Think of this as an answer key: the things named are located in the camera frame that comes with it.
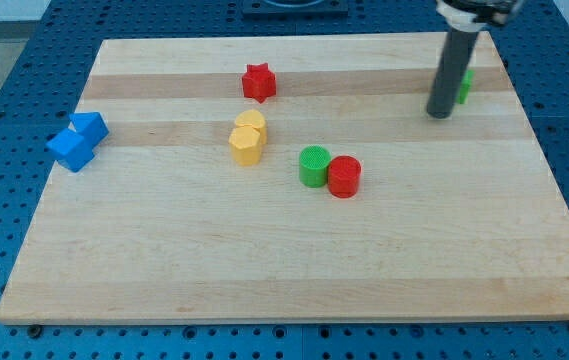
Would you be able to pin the blue cube block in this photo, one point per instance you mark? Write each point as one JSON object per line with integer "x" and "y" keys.
{"x": 71, "y": 150}

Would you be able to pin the green cylinder block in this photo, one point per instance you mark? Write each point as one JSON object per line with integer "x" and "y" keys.
{"x": 313, "y": 162}

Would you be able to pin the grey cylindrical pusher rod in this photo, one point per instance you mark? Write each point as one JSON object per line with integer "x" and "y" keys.
{"x": 455, "y": 57}

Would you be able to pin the yellow hexagon block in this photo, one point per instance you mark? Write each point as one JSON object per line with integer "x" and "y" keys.
{"x": 245, "y": 146}

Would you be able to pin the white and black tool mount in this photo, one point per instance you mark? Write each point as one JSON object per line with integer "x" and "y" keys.
{"x": 473, "y": 15}

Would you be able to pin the blue triangle block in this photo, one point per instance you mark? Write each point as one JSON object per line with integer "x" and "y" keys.
{"x": 91, "y": 126}

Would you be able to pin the wooden board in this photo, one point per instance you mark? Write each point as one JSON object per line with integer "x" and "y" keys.
{"x": 456, "y": 220}

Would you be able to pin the yellow heart block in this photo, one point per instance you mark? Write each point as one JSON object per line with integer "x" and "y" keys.
{"x": 254, "y": 119}

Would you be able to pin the red star block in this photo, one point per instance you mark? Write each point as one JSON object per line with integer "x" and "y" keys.
{"x": 259, "y": 82}

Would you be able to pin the red cylinder block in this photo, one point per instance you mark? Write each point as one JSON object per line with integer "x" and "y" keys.
{"x": 344, "y": 176}

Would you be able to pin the green star block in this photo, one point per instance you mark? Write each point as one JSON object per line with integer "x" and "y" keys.
{"x": 465, "y": 86}

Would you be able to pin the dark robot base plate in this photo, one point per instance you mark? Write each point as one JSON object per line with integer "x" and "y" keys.
{"x": 296, "y": 8}

